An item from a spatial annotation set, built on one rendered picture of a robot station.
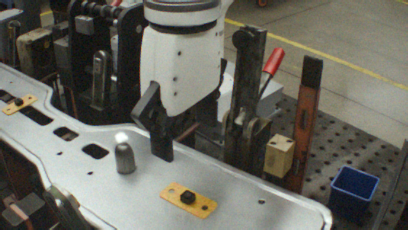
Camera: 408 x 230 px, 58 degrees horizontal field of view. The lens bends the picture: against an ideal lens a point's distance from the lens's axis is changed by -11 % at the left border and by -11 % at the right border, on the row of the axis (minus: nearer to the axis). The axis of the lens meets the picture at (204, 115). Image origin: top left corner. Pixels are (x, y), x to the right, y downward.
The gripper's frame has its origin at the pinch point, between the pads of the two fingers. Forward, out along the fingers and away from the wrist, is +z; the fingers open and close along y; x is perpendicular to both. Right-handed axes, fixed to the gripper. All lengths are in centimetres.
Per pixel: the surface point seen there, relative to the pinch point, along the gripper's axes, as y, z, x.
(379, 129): -200, 112, 1
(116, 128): -6.7, 11.8, -21.8
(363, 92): -245, 113, -24
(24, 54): -11, 8, -62
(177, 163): -5.8, 12.0, -6.6
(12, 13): -18, 1, -78
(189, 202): 0.7, 11.3, 0.9
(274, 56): -24.0, -2.1, 0.1
